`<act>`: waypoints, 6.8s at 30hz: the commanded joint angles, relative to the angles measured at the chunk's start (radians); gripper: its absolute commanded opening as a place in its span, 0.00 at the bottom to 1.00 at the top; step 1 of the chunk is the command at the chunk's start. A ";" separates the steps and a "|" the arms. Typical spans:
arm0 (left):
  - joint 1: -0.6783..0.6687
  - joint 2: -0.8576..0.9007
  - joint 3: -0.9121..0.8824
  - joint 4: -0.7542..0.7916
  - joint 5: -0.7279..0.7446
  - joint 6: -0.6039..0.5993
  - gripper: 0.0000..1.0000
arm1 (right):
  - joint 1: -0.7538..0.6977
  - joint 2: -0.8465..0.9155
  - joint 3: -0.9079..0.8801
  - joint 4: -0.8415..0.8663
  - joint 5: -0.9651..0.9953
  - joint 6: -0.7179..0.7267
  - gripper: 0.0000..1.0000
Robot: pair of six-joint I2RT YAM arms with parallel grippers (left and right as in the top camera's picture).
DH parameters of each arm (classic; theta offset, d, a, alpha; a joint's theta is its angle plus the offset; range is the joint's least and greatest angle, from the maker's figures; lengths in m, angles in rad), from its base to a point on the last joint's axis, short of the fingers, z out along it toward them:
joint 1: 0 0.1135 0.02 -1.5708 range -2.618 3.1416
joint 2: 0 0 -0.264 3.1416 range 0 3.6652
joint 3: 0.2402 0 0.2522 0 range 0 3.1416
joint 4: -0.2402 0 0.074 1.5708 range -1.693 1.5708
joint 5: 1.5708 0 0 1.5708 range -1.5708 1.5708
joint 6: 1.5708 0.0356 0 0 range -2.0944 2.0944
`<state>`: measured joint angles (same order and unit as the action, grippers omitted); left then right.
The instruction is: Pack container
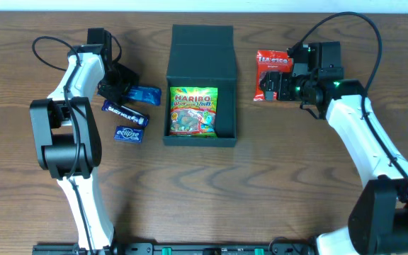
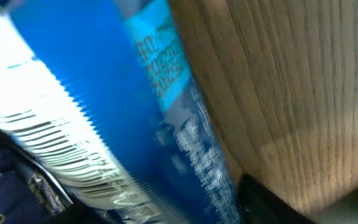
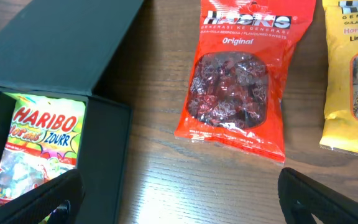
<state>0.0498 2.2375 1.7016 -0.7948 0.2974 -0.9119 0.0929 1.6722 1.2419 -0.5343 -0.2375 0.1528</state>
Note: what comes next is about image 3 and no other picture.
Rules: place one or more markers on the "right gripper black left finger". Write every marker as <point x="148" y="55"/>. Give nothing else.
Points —
<point x="60" y="199"/>

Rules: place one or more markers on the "dark green open box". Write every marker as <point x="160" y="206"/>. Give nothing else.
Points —
<point x="60" y="50"/>

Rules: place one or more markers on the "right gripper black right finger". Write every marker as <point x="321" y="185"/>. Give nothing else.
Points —
<point x="303" y="199"/>

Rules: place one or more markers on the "yellow Hacks candy bag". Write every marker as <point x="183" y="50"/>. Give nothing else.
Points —
<point x="340" y="131"/>

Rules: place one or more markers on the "red Hacks candy bag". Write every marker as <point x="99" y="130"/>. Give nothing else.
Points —
<point x="239" y="73"/>

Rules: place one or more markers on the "Haribo Worms Zourr bag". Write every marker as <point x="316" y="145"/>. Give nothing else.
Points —
<point x="39" y="140"/>

